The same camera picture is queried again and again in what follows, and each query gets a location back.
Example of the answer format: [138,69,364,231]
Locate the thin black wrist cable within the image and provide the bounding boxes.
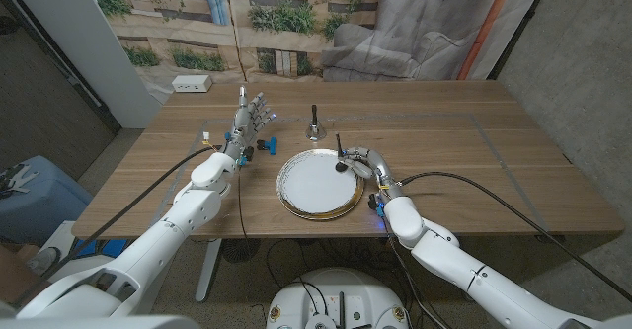
[383,228,445,329]
[236,168,251,244]

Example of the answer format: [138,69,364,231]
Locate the blue storage bin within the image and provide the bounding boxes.
[0,154,95,245]

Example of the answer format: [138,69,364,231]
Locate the silver handbell with black handle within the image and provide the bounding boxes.
[304,104,328,141]

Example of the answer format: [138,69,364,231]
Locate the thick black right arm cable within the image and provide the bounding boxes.
[398,170,632,303]

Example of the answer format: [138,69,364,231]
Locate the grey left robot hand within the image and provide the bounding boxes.
[222,85,277,167]

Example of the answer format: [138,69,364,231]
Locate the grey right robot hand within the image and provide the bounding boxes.
[337,145,406,203]

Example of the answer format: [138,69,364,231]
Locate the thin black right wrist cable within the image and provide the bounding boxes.
[383,228,445,329]

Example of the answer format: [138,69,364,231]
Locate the white power strip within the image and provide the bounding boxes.
[171,74,214,94]

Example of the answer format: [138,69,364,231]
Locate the thin black left wrist cable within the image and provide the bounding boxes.
[236,168,251,244]

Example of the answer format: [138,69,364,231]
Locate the blue object under table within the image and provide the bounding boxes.
[73,238,129,259]

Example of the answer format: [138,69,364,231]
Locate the grey floor cable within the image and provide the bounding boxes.
[388,237,448,329]

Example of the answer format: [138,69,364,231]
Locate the black makeup brush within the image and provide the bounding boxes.
[335,132,350,174]

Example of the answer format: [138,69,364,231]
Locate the grey metal brackets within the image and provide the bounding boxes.
[0,163,40,200]

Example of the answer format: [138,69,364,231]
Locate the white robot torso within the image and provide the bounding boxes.
[265,267,411,329]

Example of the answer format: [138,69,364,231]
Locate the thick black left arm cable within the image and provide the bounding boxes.
[9,143,224,311]

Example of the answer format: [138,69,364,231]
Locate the white plate with gold rim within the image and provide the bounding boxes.
[276,148,366,221]

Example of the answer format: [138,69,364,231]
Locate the printed backdrop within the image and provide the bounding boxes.
[81,0,552,106]

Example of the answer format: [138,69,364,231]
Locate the black round floor foot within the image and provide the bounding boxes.
[220,238,262,264]

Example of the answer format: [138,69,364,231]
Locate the small white connector with wires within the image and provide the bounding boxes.
[200,130,221,153]

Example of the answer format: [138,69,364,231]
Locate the blue clothespin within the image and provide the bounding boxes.
[256,136,278,156]

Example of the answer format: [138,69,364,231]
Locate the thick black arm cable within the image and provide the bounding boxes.
[9,143,224,311]
[398,170,632,303]

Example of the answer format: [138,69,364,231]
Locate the grey shoe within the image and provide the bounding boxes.
[24,246,61,276]

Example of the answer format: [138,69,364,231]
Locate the white table leg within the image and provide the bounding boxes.
[195,238,223,303]

